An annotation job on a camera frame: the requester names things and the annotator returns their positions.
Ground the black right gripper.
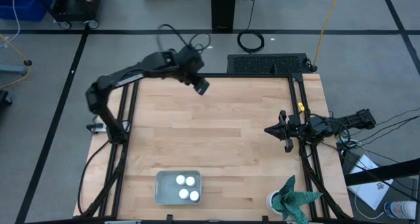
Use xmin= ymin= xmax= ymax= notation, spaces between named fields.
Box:
xmin=264 ymin=110 xmax=311 ymax=153

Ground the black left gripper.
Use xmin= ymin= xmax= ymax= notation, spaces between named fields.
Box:
xmin=178 ymin=45 xmax=211 ymax=96

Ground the white plastic basket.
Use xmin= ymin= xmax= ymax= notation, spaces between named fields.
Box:
xmin=154 ymin=169 xmax=203 ymax=206

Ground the black vented computer case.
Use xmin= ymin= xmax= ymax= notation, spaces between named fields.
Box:
xmin=226 ymin=53 xmax=312 ymax=76

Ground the green plant in white pot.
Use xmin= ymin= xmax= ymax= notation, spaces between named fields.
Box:
xmin=266 ymin=174 xmax=324 ymax=224

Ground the black column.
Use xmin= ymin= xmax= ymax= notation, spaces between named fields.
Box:
xmin=211 ymin=0 xmax=238 ymax=34

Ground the black beam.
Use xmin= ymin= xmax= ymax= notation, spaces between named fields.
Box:
xmin=344 ymin=158 xmax=420 ymax=187

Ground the black wheeled cart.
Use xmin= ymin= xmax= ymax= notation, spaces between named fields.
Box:
xmin=28 ymin=0 xmax=109 ymax=30

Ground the clear plastic water bottle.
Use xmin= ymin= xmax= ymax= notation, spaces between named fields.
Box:
xmin=383 ymin=200 xmax=418 ymax=221

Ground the blue plastic bin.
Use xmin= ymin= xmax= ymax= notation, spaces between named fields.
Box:
xmin=0 ymin=0 xmax=54 ymax=21

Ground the grey metal foot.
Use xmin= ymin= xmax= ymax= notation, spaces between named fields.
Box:
xmin=0 ymin=63 xmax=29 ymax=76

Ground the black aluminium table frame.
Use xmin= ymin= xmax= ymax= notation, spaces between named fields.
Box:
xmin=73 ymin=72 xmax=354 ymax=222

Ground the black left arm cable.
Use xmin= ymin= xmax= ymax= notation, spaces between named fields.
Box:
xmin=156 ymin=23 xmax=213 ymax=54

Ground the coiled black cable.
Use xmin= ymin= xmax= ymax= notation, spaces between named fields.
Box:
xmin=236 ymin=0 xmax=266 ymax=54

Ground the small black device on bracket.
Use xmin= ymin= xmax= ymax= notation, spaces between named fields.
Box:
xmin=85 ymin=114 xmax=108 ymax=135

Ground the yellow cable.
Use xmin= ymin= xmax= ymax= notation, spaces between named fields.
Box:
xmin=312 ymin=0 xmax=343 ymax=70
xmin=0 ymin=33 xmax=31 ymax=90

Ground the black arm base cable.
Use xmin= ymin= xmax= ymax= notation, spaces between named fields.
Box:
xmin=77 ymin=138 xmax=112 ymax=215

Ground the silver metal bracket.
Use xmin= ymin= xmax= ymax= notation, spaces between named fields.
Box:
xmin=104 ymin=219 xmax=142 ymax=224

